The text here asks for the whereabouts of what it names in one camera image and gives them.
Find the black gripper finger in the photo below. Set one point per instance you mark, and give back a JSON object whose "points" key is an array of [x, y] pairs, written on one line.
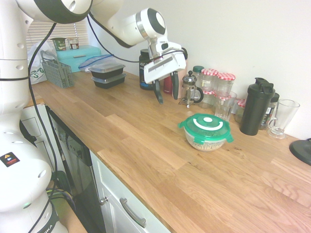
{"points": [[158, 93], [175, 86]]}

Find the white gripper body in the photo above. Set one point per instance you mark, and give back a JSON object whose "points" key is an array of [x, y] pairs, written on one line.
{"points": [[165, 68]]}

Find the green round container lid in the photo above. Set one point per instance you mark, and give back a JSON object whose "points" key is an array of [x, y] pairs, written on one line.
{"points": [[211, 131]]}

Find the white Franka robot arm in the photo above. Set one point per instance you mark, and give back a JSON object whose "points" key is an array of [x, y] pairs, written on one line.
{"points": [[12, 97]]}

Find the glass jar red gingham lid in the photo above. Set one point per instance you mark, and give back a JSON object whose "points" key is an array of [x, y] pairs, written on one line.
{"points": [[209, 78], [207, 99], [226, 97], [226, 82]]}

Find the clear plastic cereal container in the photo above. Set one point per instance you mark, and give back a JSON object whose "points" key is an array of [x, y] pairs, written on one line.
{"points": [[206, 146]]}

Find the small jar red gingham lid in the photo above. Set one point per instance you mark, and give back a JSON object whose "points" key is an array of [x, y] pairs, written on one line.
{"points": [[240, 109]]}

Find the pink bottle black cap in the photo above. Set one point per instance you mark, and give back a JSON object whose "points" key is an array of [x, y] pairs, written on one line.
{"points": [[181, 85]]}

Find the red water bottle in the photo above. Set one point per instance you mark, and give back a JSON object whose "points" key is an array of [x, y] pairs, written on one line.
{"points": [[167, 86]]}

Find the glass French press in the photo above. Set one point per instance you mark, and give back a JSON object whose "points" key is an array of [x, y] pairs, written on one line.
{"points": [[190, 91]]}

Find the black Vega protein tub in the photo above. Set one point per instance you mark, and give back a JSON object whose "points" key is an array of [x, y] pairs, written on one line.
{"points": [[144, 63]]}

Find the clear bottle green cap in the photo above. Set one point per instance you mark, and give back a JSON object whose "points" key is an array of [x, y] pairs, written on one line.
{"points": [[197, 72]]}

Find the clear glass tumbler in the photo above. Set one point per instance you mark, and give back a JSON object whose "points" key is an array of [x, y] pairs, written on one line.
{"points": [[223, 106]]}

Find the blue zip plastic bag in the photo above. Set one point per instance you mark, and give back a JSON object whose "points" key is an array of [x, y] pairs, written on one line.
{"points": [[93, 61]]}

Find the black shaker bottle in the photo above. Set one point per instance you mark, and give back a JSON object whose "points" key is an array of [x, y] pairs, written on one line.
{"points": [[255, 109]]}

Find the teal bread box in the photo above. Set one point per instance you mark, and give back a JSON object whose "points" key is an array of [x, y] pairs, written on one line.
{"points": [[77, 54]]}

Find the brown yogurt cup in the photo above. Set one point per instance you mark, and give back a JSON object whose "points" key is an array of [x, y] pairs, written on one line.
{"points": [[73, 43]]}

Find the dark spice bottle black cap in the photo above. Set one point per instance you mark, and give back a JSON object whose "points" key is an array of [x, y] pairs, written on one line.
{"points": [[268, 116]]}

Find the grey plastic cutlery basket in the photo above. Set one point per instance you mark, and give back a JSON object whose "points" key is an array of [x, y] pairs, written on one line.
{"points": [[58, 72]]}

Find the black dishwasher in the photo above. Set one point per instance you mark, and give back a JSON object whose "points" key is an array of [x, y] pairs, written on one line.
{"points": [[77, 165]]}

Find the green yogurt cup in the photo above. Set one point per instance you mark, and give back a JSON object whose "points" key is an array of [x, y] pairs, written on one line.
{"points": [[59, 44]]}

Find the silver cabinet knob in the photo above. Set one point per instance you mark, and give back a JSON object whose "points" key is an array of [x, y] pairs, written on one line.
{"points": [[104, 200]]}

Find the white plastic shopping bag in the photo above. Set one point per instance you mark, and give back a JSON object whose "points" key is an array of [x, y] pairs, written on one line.
{"points": [[39, 72]]}

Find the window blind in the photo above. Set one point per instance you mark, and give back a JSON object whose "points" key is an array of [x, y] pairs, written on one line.
{"points": [[41, 31]]}

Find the green metal clamp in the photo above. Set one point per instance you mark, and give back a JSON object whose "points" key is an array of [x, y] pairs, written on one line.
{"points": [[62, 180]]}

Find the white kitchen cabinet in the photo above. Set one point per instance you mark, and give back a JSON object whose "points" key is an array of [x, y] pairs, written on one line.
{"points": [[114, 218]]}

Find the black round lamp base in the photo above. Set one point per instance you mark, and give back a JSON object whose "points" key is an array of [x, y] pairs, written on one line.
{"points": [[302, 150]]}

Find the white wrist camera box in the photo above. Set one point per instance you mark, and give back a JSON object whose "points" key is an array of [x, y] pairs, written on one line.
{"points": [[167, 46]]}

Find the black camera tripod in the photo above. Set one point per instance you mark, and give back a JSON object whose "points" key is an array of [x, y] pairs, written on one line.
{"points": [[30, 138]]}

